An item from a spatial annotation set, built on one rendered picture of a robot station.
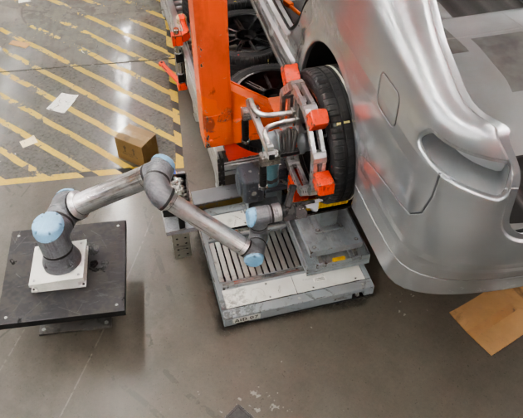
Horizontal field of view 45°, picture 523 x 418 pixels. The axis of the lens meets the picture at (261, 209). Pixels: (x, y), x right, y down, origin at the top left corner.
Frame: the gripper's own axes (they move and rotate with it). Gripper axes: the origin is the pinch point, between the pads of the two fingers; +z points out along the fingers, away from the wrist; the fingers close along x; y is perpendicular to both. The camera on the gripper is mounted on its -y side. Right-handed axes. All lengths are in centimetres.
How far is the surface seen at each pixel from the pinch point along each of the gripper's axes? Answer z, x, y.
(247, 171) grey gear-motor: -23, -54, -21
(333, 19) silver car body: 8, 42, -74
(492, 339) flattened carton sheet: 77, -1, 88
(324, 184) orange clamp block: -4.7, 27.6, -7.3
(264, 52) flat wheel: 13, -117, -98
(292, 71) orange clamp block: -3, 3, -62
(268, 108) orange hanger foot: -8, -42, -52
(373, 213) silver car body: 8, 49, 8
